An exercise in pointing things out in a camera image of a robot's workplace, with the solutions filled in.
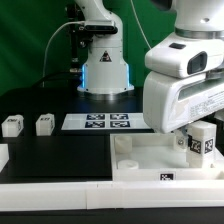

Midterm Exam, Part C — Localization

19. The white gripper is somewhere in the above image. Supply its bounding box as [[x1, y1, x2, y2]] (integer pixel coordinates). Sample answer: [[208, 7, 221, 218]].
[[143, 71, 224, 148]]

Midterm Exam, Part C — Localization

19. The white square table top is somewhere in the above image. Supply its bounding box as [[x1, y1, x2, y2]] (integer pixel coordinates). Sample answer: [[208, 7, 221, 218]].
[[110, 133, 224, 182]]

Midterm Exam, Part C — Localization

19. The white marker sheet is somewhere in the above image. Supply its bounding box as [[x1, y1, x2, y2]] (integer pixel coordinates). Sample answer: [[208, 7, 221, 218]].
[[62, 113, 148, 131]]

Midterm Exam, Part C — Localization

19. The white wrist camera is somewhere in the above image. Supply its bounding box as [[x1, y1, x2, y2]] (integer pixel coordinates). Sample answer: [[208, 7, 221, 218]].
[[145, 33, 224, 79]]

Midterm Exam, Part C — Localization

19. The black cable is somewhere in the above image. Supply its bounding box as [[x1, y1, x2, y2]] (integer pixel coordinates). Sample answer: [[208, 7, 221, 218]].
[[31, 73, 83, 88]]

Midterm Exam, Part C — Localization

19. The black camera stand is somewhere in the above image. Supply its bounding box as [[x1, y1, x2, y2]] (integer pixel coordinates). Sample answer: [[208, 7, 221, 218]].
[[65, 3, 92, 74]]

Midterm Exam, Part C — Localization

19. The white cable right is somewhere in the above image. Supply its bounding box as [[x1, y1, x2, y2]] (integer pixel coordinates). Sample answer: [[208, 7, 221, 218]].
[[129, 0, 152, 49]]

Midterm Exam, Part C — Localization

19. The white cable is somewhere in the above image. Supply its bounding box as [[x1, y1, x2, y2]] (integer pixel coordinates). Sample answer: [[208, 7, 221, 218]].
[[129, 0, 152, 49], [42, 21, 84, 88]]

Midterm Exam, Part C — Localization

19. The white front fence wall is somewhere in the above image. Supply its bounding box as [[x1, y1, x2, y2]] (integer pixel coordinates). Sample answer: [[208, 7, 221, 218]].
[[0, 180, 224, 212]]

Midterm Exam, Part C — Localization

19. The white fence wall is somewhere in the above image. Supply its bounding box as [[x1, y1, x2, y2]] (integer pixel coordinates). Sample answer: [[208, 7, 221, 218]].
[[0, 180, 224, 212], [0, 144, 9, 172]]

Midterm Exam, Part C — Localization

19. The white cable left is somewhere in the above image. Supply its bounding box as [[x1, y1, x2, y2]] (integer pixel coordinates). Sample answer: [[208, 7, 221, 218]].
[[42, 21, 84, 88]]

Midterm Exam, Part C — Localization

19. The white left fence wall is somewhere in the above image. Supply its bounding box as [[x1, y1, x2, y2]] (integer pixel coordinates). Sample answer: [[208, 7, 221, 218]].
[[0, 144, 9, 172]]

